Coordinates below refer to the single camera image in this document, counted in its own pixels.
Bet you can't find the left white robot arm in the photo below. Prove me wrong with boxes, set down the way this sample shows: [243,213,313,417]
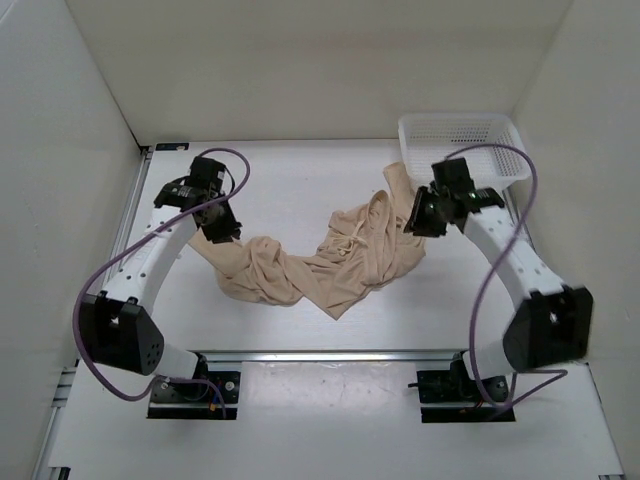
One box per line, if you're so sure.
[74,151,241,400]

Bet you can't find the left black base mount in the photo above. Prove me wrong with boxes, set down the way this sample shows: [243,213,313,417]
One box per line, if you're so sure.
[147,366,241,421]

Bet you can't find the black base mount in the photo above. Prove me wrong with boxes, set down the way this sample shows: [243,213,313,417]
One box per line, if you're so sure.
[407,370,516,424]
[147,366,241,421]

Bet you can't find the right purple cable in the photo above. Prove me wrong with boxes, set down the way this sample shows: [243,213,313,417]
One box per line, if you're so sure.
[444,143,569,416]

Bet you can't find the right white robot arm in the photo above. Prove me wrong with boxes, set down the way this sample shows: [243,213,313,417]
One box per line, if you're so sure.
[405,157,593,400]

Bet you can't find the aluminium frame rail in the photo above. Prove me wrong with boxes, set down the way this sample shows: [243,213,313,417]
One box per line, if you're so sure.
[29,144,626,480]

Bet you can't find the white plastic basket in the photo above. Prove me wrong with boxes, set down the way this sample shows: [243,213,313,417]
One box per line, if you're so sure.
[398,113,530,192]

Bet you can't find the beige trousers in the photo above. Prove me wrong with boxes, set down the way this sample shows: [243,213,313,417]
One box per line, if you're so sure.
[189,162,425,319]

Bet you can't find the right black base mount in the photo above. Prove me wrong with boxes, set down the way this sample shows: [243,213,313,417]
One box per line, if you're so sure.
[407,370,516,424]

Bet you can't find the purple cable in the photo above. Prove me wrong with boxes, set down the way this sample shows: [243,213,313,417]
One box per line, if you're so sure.
[444,143,569,416]
[72,147,251,421]

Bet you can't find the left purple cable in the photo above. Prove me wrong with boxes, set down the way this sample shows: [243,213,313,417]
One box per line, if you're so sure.
[72,147,251,421]

